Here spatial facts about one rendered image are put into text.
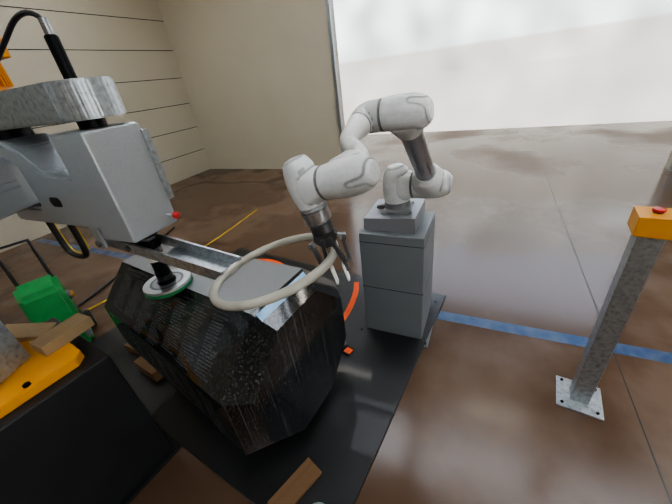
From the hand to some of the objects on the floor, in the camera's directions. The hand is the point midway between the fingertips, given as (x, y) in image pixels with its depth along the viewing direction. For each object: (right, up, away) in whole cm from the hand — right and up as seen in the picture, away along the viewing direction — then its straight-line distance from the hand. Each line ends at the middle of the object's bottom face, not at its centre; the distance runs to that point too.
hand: (340, 273), depth 108 cm
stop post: (+129, -71, +59) cm, 159 cm away
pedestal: (-130, -109, +53) cm, 178 cm away
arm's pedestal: (+48, -42, +129) cm, 144 cm away
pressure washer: (-219, -66, +149) cm, 273 cm away
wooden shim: (-20, -103, +36) cm, 111 cm away
